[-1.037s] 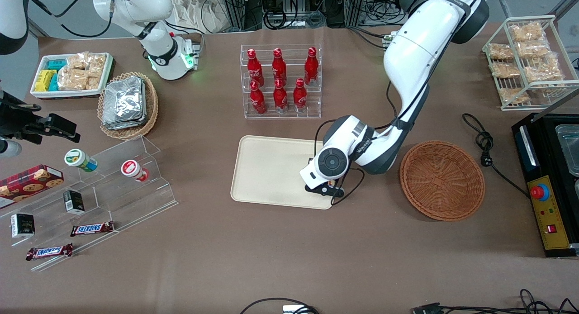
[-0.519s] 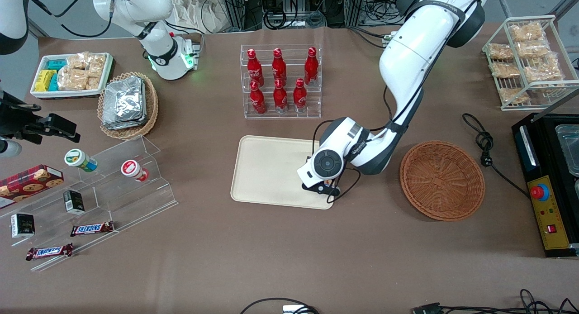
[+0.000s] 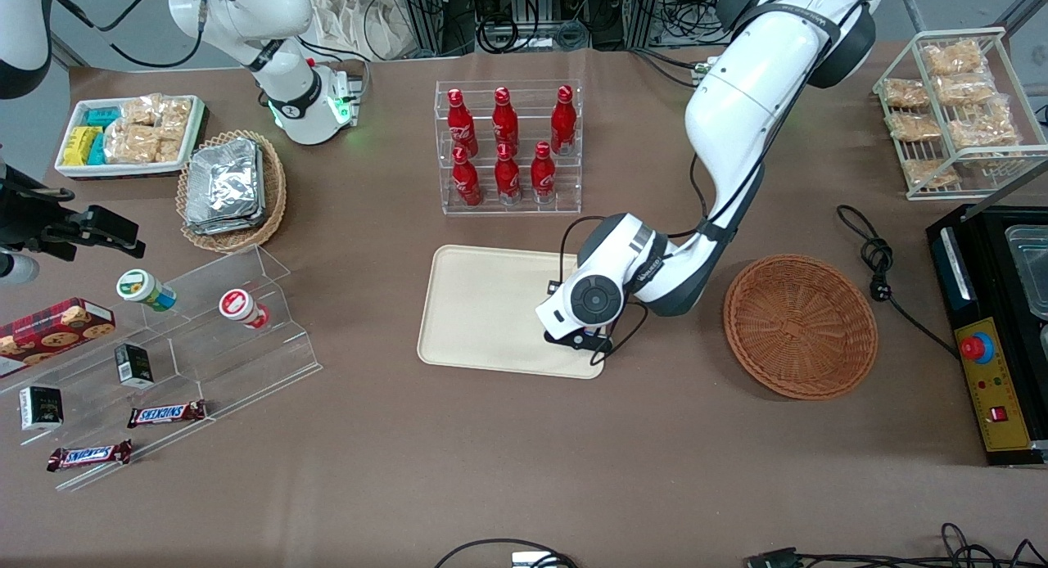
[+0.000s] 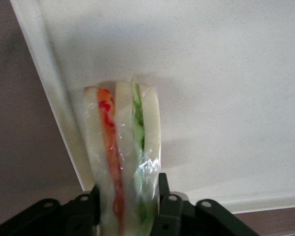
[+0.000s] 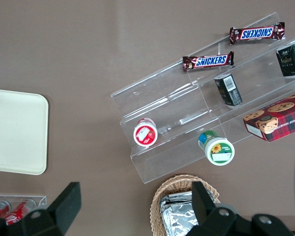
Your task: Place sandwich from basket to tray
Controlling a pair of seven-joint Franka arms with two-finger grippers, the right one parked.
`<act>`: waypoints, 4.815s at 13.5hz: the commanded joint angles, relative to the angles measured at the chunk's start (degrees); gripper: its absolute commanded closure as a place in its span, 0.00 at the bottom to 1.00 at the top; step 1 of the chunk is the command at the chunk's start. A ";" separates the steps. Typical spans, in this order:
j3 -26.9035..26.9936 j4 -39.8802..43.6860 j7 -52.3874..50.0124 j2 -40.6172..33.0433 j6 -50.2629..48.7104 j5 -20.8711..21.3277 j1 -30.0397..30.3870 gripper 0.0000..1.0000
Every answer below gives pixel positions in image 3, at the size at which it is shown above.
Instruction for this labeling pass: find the black base cable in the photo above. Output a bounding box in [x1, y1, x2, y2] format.
[630, 48, 713, 90]

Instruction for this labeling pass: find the clear plastic container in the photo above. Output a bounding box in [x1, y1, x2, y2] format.
[1005, 224, 1048, 321]

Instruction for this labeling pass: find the aluminium frame rack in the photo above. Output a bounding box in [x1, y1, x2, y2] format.
[397, 0, 668, 55]

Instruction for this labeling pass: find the brown wicker basket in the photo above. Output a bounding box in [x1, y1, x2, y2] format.
[724, 255, 879, 401]

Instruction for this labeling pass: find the clear acrylic stepped shelf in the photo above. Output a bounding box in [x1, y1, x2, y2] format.
[0, 245, 323, 493]

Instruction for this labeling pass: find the white rectangular bin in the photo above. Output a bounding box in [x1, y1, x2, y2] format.
[54, 95, 206, 180]

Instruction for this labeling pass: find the yellow control panel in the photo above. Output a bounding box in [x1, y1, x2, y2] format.
[956, 317, 1034, 454]

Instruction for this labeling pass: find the silver foil wrapped pack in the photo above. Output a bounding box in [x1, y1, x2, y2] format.
[187, 138, 264, 225]
[184, 142, 267, 236]

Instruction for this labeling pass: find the red tartan cookie box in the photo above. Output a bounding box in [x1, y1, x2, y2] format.
[0, 298, 116, 379]

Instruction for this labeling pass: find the cream plastic tray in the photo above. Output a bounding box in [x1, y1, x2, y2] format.
[418, 245, 610, 381]

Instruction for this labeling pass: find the black power cable with plug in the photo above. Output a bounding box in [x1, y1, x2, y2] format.
[835, 204, 960, 360]

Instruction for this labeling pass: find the red lidded yogurt cup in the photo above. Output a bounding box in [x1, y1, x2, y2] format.
[219, 288, 269, 330]

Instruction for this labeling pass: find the light wicker basket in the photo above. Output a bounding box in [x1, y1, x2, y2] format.
[176, 129, 288, 254]

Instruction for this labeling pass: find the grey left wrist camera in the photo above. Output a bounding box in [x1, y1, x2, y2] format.
[536, 286, 578, 337]

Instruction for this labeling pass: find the black cable with connector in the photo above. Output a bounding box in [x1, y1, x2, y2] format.
[747, 523, 1048, 568]

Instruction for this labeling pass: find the beige cloth bag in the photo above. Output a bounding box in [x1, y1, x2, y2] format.
[307, 0, 410, 61]

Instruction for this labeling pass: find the green sunflower lidded cup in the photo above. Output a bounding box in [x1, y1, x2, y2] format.
[115, 268, 177, 312]

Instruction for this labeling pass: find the yellow snack packet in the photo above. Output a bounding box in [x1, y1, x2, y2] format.
[62, 126, 101, 166]

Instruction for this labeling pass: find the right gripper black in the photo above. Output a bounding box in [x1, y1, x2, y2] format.
[0, 165, 147, 262]

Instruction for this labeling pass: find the red cola bottle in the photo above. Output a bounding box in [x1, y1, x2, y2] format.
[531, 141, 558, 205]
[492, 86, 520, 151]
[446, 88, 479, 156]
[452, 147, 484, 209]
[494, 142, 522, 206]
[550, 85, 577, 156]

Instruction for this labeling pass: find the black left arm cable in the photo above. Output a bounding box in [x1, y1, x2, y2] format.
[559, 0, 869, 366]

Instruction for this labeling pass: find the small black drink carton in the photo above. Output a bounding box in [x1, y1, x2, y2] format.
[115, 344, 155, 389]
[19, 385, 65, 432]

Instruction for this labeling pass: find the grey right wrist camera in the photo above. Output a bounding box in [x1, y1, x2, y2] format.
[0, 253, 39, 286]

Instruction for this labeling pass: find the clear acrylic bottle rack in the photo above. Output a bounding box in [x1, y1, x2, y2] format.
[435, 79, 584, 217]

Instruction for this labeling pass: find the black countertop appliance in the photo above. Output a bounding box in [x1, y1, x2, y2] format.
[925, 204, 1048, 468]

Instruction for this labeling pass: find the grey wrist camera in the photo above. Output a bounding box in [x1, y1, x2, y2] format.
[536, 286, 578, 337]
[0, 253, 39, 286]

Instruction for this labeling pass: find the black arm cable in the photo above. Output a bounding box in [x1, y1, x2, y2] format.
[559, 0, 869, 366]
[49, 0, 206, 70]

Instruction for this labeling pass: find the black looped cable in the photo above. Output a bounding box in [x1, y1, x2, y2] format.
[432, 538, 578, 568]

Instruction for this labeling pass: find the Snickers chocolate bar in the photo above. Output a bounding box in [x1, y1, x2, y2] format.
[47, 440, 133, 472]
[127, 400, 208, 429]

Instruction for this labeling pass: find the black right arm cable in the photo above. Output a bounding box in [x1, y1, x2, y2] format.
[49, 0, 206, 70]

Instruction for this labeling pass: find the white wire rack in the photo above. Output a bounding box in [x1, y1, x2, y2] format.
[872, 26, 1048, 202]

